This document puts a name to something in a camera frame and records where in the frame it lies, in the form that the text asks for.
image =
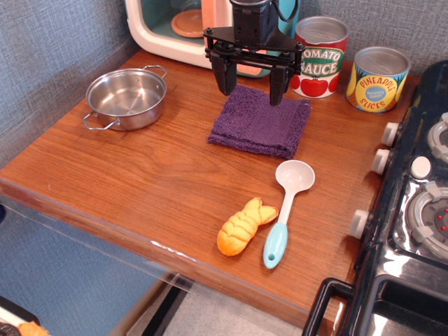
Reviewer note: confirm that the white stove knob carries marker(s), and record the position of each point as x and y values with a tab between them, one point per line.
389	133
358	223
380	160

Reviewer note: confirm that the orange plush item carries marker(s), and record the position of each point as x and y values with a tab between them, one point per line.
32	329

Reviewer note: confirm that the white round stove button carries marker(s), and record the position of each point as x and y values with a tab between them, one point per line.
420	167

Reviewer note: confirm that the tomato sauce can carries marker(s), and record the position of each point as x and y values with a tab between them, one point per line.
325	40

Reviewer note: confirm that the white spoon blue handle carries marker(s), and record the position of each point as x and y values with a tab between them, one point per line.
293	176

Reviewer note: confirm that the black toy stove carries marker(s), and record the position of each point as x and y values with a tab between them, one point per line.
400	286

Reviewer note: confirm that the pineapple slices can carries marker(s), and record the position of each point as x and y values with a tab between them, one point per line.
377	79

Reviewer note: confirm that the orange plush croissant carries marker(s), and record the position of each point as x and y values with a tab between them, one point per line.
239	229

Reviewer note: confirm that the toy microwave oven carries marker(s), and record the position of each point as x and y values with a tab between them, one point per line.
174	29

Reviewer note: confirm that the grey stove burner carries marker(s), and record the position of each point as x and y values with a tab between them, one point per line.
427	218
437	148

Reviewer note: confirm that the black oven door handle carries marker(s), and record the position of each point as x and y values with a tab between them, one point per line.
329	288

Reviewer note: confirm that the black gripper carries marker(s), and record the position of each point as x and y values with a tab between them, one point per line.
258	37

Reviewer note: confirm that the purple folded cloth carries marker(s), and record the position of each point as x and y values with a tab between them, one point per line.
248	122

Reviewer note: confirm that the stainless steel pot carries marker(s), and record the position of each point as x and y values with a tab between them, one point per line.
126	99

